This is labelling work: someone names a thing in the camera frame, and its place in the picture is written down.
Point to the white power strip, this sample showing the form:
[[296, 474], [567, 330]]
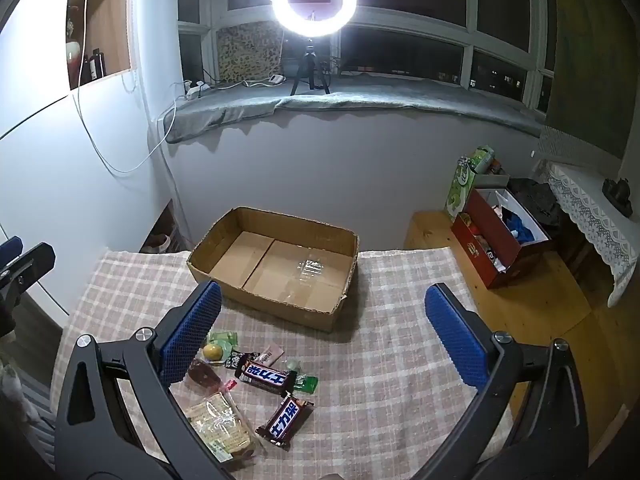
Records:
[[196, 89]]

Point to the grey sill blanket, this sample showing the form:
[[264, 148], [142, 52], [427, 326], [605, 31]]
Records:
[[400, 100]]

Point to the red and white vase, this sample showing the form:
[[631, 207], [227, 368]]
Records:
[[73, 55]]

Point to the clear packet of sliced bread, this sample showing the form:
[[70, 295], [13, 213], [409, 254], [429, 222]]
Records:
[[222, 427]]

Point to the dark green curtain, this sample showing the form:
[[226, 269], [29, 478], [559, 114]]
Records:
[[590, 60]]

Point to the white window frame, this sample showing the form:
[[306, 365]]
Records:
[[415, 27]]

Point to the striped cloth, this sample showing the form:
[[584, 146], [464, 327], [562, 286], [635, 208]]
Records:
[[42, 425]]

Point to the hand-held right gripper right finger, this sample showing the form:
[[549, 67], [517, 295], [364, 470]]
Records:
[[457, 340]]

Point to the pink snack packet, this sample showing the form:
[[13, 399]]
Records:
[[271, 355]]

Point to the clear green candy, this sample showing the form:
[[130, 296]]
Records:
[[292, 366]]

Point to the black patterned snack packet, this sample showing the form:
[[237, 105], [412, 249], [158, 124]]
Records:
[[236, 361]]

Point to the blue cloth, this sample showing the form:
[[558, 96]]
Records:
[[517, 225]]

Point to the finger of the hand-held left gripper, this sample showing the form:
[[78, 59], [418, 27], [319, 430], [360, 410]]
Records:
[[35, 262], [11, 249]]

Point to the dark bag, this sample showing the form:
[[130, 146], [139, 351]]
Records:
[[537, 202]]

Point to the dark green snack packet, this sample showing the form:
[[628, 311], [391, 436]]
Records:
[[306, 384]]

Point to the wooden shelf niche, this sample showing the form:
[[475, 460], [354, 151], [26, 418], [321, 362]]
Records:
[[107, 15]]

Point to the dark figurine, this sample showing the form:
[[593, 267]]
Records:
[[617, 195]]

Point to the brown chocolate bar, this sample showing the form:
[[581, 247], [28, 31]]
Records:
[[285, 422], [265, 375]]

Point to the green tissue box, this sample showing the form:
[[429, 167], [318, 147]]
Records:
[[462, 185]]

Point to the pink plaid tablecloth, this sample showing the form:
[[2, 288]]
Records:
[[375, 385]]

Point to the dark bottle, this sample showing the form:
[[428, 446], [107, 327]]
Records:
[[86, 67], [98, 62]]

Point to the person's left forearm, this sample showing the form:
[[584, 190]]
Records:
[[12, 385]]

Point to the clear packet with red date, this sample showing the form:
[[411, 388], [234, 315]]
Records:
[[205, 372]]

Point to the yellow ball candy packet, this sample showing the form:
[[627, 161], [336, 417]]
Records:
[[214, 351]]

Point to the light green snack packet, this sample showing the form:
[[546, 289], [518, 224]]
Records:
[[225, 337]]

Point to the red cardboard box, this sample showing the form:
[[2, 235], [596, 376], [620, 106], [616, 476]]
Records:
[[475, 235]]

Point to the white power adapter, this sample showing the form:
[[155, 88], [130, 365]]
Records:
[[277, 79]]

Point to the white lace side table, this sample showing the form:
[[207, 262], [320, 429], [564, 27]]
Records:
[[590, 210]]

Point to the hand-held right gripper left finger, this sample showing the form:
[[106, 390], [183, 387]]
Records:
[[192, 330]]

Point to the leopard print cushion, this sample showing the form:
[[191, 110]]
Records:
[[250, 52]]

